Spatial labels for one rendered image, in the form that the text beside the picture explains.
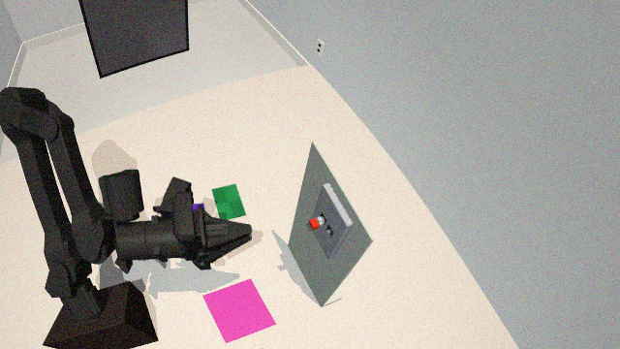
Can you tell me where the translucent magenta square zone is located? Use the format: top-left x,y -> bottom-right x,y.
203,279 -> 276,343

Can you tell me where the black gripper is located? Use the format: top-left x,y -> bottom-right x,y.
145,190 -> 253,270

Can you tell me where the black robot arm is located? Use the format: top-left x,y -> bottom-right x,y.
0,87 -> 151,326

